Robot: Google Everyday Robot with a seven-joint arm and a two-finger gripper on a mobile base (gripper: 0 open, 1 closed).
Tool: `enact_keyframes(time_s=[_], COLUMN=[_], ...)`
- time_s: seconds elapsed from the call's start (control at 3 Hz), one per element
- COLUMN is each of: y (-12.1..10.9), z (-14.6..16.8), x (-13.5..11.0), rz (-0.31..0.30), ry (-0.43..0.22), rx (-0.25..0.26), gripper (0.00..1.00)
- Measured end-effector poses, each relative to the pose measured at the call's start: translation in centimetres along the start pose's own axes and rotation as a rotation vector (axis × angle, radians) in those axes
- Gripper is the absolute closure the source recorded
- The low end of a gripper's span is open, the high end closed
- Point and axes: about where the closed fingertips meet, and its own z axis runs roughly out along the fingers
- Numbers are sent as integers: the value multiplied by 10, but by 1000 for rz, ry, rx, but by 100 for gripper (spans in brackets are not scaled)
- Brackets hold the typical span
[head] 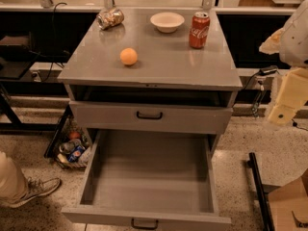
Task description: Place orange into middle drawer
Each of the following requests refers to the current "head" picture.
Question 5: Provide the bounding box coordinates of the orange fruit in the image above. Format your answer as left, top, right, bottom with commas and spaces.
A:
120, 48, 138, 65

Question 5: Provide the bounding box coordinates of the white bowl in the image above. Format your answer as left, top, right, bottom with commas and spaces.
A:
150, 13, 185, 34

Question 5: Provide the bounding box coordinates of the beige trouser leg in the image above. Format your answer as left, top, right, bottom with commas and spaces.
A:
0, 152, 28, 207

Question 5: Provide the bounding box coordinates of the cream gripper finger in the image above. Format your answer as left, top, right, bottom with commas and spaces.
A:
259, 28, 284, 55
268, 67, 308, 126

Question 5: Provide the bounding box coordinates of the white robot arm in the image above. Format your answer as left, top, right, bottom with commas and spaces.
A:
259, 0, 308, 125

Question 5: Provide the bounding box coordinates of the grey drawer cabinet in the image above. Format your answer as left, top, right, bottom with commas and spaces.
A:
58, 8, 242, 146

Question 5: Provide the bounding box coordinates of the beige sneaker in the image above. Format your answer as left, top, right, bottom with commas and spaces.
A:
6, 178, 61, 208

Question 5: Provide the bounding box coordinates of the grey upper drawer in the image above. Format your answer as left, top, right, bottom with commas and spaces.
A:
69, 101, 232, 134

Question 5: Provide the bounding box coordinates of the brown cardboard box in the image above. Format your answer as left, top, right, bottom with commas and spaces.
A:
269, 169, 308, 231

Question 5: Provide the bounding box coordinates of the red cola can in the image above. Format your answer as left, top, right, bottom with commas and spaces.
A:
189, 12, 210, 49

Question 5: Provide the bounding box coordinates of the black power cable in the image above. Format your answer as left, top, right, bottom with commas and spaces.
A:
28, 2, 73, 82

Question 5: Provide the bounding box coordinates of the black metal frame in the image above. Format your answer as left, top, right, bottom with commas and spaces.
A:
247, 152, 274, 231

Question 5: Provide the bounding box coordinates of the wire basket with items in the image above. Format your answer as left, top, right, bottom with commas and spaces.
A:
53, 117, 91, 169

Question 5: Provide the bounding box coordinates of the crumpled shiny snack bag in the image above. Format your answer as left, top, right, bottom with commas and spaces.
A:
96, 8, 124, 30

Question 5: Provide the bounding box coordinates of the open grey bottom drawer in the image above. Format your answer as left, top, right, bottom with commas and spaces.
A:
62, 130, 231, 231

